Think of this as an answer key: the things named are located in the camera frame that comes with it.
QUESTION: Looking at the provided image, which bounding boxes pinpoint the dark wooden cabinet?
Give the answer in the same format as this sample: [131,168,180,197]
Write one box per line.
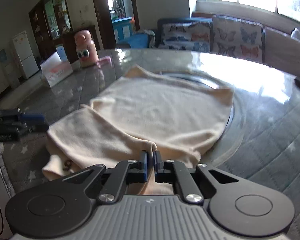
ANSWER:
[28,0,100,64]

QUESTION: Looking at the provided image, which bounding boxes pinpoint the white appliance with blue label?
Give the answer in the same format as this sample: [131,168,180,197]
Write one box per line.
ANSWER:
[0,49,21,88]

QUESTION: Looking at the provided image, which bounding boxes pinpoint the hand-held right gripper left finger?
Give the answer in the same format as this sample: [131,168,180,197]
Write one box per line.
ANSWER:
[61,151,148,203]

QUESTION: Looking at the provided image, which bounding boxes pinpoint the pink bottle strap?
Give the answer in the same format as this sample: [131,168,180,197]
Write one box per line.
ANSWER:
[96,57,112,67]

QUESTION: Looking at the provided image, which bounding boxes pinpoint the white refrigerator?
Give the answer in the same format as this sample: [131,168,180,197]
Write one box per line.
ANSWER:
[12,30,39,80]

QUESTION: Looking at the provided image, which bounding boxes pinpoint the pink cartoon face water bottle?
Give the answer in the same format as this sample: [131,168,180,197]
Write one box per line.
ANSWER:
[74,29,99,68]

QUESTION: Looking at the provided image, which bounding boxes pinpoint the grey cloth on chair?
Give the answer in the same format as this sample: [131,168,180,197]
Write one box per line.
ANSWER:
[140,29,156,48]

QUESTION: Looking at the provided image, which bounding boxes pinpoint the wide butterfly print cushion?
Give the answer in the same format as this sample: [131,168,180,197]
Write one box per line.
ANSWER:
[158,22,211,53]

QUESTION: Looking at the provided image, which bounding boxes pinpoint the blue cabinet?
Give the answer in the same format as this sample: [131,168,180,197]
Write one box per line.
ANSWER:
[112,17,135,43]

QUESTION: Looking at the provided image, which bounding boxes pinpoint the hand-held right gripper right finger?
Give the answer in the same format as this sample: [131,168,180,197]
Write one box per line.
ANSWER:
[154,151,239,203]

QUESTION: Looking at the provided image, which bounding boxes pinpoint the blue chair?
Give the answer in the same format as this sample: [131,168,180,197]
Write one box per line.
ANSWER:
[130,33,150,48]

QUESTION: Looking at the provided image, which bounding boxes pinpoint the white and pink tissue box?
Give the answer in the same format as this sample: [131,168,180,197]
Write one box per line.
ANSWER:
[40,51,73,88]

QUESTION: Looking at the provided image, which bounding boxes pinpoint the plain grey cushion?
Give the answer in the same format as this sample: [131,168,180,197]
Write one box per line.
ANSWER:
[263,26,300,79]

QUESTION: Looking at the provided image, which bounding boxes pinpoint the dark blue sofa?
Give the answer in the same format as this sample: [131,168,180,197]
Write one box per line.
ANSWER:
[156,17,300,75]

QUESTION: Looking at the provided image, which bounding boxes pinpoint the dark wooden door frame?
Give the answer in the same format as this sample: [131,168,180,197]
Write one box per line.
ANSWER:
[90,0,140,49]

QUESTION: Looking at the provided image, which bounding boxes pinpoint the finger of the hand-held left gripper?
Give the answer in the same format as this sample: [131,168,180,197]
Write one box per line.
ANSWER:
[0,109,46,125]
[0,124,50,143]

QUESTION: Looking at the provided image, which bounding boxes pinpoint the cream knit garment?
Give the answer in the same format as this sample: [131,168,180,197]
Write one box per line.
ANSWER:
[42,64,235,195]

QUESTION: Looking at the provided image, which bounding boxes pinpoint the hanging clothes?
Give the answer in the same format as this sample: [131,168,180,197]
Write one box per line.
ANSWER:
[112,0,125,18]

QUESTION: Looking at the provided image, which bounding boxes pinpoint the square butterfly print cushion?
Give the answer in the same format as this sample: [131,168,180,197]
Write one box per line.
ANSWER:
[212,15,264,62]

